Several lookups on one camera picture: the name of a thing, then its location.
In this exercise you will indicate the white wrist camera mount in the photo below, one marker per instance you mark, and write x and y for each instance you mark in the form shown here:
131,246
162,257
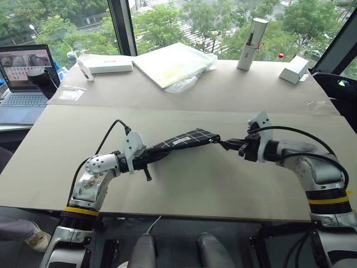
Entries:
265,131
134,145

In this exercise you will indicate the white book in plastic wrap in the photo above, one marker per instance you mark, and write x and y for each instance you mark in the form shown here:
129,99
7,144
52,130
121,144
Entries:
173,64

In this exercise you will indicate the black cylindrical tumbler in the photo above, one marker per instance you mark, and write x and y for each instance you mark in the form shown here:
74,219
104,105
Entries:
42,82

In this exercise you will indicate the small white box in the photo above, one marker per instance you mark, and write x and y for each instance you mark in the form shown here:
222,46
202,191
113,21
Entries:
294,69

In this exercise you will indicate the clear plastic scrap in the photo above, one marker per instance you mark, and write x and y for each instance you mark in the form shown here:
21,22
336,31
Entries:
320,107

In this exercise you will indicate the black slanted window frame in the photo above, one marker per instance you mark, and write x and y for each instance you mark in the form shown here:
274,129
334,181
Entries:
334,39

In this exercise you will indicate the person's grey trouser leg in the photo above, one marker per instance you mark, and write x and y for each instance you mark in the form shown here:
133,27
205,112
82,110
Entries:
14,230

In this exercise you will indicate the black grid-pattern cloth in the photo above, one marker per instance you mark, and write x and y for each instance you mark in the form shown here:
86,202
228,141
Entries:
192,136

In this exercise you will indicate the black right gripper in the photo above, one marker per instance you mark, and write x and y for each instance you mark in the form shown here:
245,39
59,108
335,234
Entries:
251,149

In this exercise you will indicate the black device with green light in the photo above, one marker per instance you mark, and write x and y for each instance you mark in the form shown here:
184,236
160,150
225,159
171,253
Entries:
334,89

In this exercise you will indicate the dark rounded shape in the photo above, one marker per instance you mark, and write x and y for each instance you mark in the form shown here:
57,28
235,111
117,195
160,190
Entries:
214,251
143,251

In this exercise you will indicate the clear plastic bag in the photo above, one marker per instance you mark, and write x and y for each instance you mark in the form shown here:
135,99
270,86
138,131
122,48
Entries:
71,92

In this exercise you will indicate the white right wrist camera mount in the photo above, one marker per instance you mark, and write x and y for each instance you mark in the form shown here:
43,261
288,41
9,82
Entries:
265,131

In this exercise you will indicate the black window pillar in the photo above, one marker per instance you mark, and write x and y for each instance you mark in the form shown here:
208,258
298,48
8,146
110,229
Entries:
122,28

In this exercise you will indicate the person's light shoe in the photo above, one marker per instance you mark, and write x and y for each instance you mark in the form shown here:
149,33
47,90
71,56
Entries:
39,238

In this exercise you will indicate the white flat box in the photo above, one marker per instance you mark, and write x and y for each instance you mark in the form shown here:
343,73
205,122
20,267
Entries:
108,64

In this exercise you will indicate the red bottle cap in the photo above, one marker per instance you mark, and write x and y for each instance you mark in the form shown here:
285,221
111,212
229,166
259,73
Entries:
281,56

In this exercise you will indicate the open laptop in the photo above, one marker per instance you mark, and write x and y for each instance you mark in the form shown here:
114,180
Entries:
22,83

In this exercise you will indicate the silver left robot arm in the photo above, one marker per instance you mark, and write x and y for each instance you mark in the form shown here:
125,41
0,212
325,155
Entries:
92,178

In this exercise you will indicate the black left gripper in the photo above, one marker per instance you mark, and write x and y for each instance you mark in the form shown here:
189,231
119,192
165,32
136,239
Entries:
140,163

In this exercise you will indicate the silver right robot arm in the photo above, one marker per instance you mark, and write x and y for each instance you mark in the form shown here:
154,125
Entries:
315,170

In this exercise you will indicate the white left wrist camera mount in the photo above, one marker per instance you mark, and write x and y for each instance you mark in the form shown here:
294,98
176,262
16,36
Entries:
134,145

